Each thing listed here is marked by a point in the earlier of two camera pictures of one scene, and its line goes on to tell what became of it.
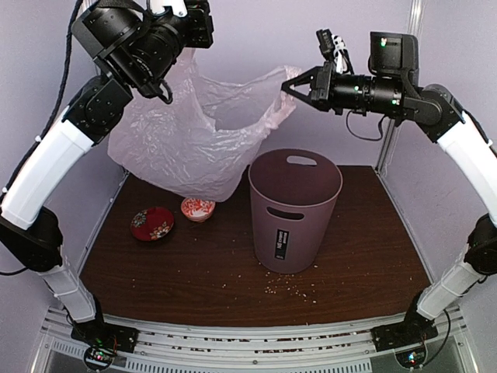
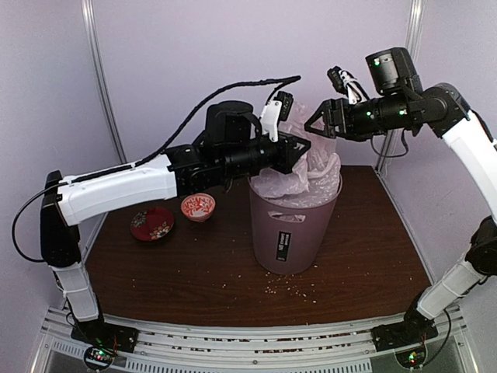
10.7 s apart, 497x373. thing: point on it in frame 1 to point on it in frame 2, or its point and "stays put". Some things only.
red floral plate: (151, 223) stays put
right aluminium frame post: (415, 8) stays put
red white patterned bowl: (196, 210) stays put
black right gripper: (321, 92) to (331, 107)
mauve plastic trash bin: (293, 195) stays put
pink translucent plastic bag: (204, 141) to (314, 178)
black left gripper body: (201, 33) to (279, 161)
